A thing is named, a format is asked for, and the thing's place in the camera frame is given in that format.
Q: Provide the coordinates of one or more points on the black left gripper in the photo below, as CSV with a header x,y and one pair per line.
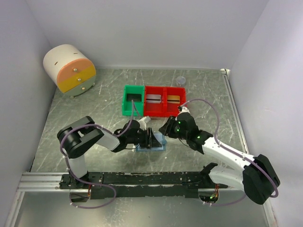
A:
x,y
152,141

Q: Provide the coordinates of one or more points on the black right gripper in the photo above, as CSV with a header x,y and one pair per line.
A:
x,y
167,128

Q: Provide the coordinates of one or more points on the blue card holder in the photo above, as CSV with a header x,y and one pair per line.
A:
x,y
158,147

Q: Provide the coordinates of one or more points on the red plastic bin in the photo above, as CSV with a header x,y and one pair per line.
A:
x,y
172,109
154,105

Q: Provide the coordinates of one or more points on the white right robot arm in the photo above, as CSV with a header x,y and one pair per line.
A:
x,y
253,175

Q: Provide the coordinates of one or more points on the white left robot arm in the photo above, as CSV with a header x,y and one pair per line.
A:
x,y
77,138

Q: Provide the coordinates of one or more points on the gold credit card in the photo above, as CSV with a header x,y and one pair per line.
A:
x,y
173,99

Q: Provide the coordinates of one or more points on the silver credit card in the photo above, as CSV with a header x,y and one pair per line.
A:
x,y
153,98

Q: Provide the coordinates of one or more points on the black credit card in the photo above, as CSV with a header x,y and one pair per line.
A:
x,y
133,97

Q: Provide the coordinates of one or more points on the green plastic bin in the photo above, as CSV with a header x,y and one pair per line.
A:
x,y
127,106

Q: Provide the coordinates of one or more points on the small clear plastic cup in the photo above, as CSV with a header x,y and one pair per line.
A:
x,y
180,81

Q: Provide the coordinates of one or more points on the round pastel drawer cabinet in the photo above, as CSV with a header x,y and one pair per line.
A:
x,y
71,71

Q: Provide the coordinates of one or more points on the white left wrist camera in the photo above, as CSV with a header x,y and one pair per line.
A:
x,y
144,120

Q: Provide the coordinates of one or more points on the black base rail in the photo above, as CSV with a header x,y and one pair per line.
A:
x,y
152,184

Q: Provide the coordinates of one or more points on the aluminium frame rail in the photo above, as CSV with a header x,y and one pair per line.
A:
x,y
225,73

